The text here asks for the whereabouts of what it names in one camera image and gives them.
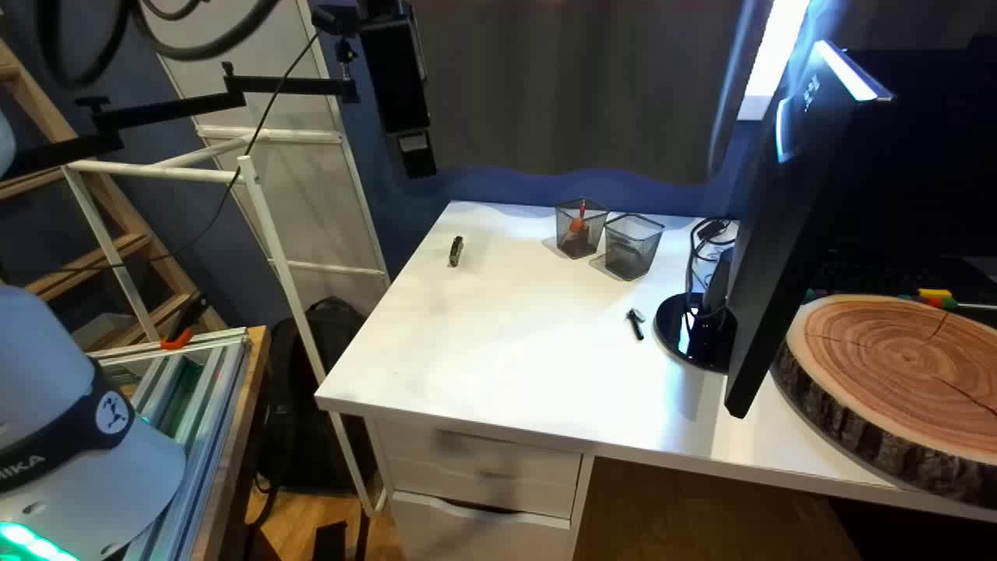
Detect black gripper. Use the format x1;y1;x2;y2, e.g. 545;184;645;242
355;0;440;182

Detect white metal ladder rack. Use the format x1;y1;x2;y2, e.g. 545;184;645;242
61;0;392;511

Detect mesh pen cup with orange item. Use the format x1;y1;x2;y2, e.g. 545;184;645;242
553;200;610;260

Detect grey curtain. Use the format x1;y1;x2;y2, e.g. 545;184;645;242
409;0;748;191

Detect empty dark mesh pen cup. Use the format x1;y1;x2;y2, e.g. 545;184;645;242
602;211;668;282

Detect black bicycle tyre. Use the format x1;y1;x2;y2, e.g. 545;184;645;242
34;0;288;92

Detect black backpack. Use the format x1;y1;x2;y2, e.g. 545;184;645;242
250;293;370;496

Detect round glossy black monitor base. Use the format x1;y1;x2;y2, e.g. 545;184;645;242
654;290;743;376

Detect white desk drawer unit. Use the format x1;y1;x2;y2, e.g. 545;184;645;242
366;413;597;561

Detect glass top side table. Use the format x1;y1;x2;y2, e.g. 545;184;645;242
87;324;274;561

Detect round wooden tree slice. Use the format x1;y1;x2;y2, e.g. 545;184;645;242
770;293;997;511

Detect coloured markers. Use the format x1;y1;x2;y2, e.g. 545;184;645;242
917;286;962;311

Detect thin black hanging cable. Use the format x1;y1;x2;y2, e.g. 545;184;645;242
189;24;328;260

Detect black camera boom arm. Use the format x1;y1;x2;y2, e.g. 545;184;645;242
0;58;363;182

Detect wooden shelf frame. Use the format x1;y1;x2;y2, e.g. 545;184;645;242
0;39;226;352

